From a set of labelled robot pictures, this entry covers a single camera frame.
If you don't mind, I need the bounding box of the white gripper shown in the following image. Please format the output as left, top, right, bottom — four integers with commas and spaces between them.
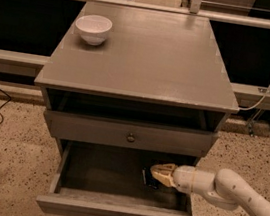
150, 163, 215, 196

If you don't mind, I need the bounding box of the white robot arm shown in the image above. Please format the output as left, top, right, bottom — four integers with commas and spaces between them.
150, 163, 270, 216

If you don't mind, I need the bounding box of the round brass drawer knob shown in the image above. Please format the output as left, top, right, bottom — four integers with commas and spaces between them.
126, 133, 136, 143

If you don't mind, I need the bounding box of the closed grey top drawer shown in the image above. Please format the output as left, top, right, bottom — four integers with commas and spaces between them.
44, 110, 218, 157

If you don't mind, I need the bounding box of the open grey middle drawer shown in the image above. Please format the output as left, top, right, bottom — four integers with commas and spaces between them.
36, 141, 194, 216

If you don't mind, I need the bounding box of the grey wooden drawer cabinet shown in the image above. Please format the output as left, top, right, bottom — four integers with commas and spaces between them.
22, 0, 253, 183

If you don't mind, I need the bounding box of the white ceramic bowl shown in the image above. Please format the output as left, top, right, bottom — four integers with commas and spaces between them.
75, 15, 113, 46

